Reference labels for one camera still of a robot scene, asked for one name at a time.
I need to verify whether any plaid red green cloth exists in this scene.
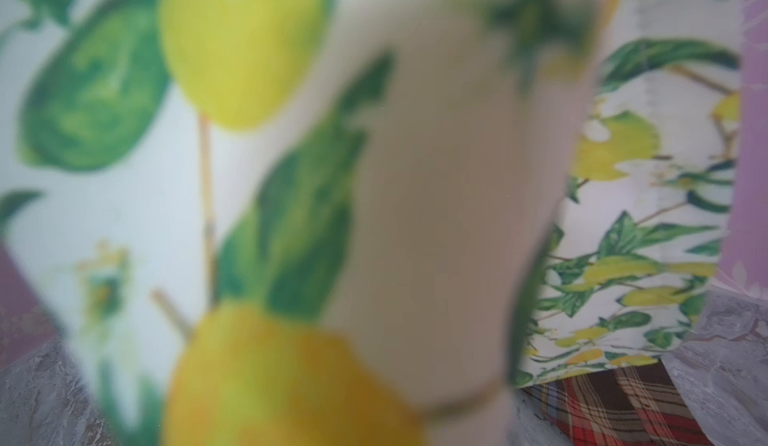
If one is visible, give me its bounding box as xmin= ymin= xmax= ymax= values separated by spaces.
xmin=521 ymin=361 xmax=712 ymax=446

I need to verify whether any lemon print white cloth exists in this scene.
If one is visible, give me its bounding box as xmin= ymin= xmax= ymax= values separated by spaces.
xmin=1 ymin=0 xmax=742 ymax=445

